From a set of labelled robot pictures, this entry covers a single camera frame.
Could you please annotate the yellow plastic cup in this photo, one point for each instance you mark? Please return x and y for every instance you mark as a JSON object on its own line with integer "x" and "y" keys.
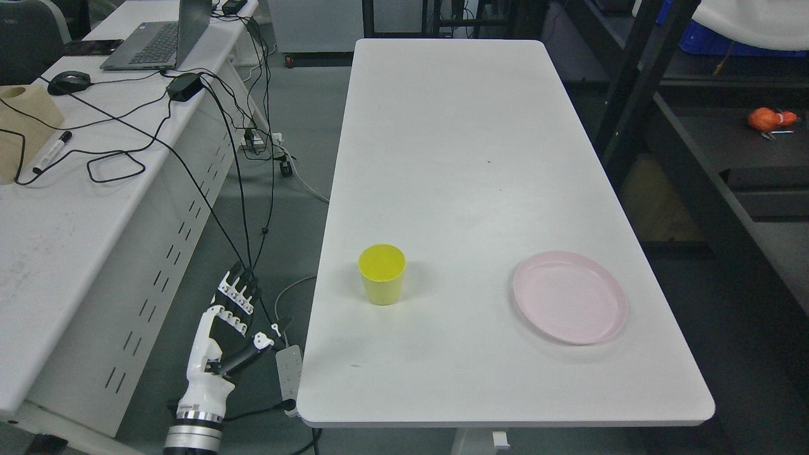
{"x": 382, "y": 268}

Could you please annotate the white power strip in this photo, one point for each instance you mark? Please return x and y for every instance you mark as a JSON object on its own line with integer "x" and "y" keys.
{"x": 288, "y": 363}

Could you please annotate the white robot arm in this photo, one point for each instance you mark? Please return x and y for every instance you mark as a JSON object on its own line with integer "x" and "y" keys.
{"x": 194, "y": 434}

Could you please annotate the black white marker pen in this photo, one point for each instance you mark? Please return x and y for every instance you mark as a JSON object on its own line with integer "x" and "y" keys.
{"x": 52, "y": 153}

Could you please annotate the pink plastic plate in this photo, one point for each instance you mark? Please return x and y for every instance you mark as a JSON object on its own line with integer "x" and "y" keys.
{"x": 570, "y": 298}

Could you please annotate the white side desk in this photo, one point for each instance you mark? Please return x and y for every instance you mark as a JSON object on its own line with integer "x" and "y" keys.
{"x": 94, "y": 250}

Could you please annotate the black power adapter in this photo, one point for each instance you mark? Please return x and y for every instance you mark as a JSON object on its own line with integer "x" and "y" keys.
{"x": 183, "y": 87}

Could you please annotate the black computer mouse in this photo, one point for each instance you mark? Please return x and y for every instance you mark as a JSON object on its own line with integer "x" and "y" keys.
{"x": 69, "y": 82}

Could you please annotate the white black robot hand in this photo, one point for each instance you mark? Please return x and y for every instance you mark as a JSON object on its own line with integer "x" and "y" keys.
{"x": 223, "y": 345}

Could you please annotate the dark metal shelf rack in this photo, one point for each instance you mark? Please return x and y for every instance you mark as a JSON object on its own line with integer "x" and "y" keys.
{"x": 746, "y": 190}

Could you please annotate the grey laptop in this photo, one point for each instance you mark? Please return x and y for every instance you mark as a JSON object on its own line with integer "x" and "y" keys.
{"x": 162, "y": 45}

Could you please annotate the orange toy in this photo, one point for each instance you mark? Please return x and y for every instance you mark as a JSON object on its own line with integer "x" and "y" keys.
{"x": 765, "y": 119}

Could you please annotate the wooden block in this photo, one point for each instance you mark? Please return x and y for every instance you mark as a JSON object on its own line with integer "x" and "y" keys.
{"x": 28, "y": 119}

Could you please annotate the white table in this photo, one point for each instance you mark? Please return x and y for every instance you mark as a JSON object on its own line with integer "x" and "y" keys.
{"x": 469, "y": 157}

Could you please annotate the black smartphone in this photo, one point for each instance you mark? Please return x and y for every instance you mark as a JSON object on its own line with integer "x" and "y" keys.
{"x": 92, "y": 47}

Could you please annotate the grey office chair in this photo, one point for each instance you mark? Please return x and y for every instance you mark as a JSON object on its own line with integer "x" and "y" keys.
{"x": 33, "y": 35}

